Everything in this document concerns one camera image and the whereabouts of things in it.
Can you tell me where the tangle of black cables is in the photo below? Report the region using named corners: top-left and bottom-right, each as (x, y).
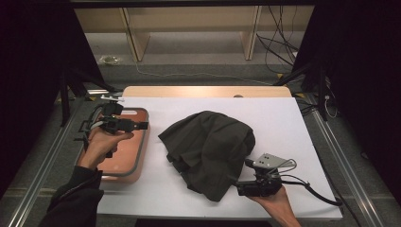
top-left (255, 5), bottom-right (301, 75)

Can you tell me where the dark pleated skirt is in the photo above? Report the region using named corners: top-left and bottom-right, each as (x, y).
top-left (157, 110), bottom-right (257, 202)

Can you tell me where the black tripod stand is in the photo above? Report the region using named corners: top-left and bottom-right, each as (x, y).
top-left (272, 56), bottom-right (330, 122)
top-left (58, 67), bottom-right (119, 127)

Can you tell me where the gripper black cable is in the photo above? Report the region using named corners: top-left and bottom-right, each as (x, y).
top-left (280, 159), bottom-right (344, 207)
top-left (74, 103), bottom-right (107, 152)

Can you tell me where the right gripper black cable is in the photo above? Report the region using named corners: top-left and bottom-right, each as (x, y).
top-left (280, 159), bottom-right (344, 207)

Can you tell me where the aluminium floor rail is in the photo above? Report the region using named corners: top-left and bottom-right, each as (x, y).
top-left (6, 94), bottom-right (93, 227)
top-left (304, 94), bottom-right (386, 227)

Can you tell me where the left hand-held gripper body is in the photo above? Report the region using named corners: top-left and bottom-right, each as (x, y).
top-left (99, 95), bottom-right (140, 136)

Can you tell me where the beige wooden shelf unit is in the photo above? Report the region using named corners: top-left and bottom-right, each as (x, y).
top-left (75, 5), bottom-right (315, 62)

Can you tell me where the person's right hand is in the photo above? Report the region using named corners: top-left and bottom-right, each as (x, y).
top-left (249, 185), bottom-right (296, 220)

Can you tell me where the black curtain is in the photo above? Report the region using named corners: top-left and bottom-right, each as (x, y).
top-left (0, 0), bottom-right (105, 200)
top-left (291, 0), bottom-right (401, 202)

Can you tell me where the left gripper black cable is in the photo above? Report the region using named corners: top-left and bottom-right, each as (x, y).
top-left (74, 103), bottom-right (107, 152)

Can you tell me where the person's left hand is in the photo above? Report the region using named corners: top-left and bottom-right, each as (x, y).
top-left (77, 126), bottom-right (135, 171)

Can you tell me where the crumpled clear plastic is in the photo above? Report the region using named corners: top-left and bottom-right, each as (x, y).
top-left (98, 55), bottom-right (121, 66)

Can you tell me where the orange basket with grey rim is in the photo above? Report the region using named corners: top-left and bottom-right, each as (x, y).
top-left (77, 107), bottom-right (151, 184)

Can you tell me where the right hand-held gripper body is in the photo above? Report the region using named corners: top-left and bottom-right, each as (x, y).
top-left (235, 153), bottom-right (297, 198)

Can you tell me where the short aluminium bar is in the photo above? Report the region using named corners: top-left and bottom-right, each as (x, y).
top-left (85, 88), bottom-right (125, 96)

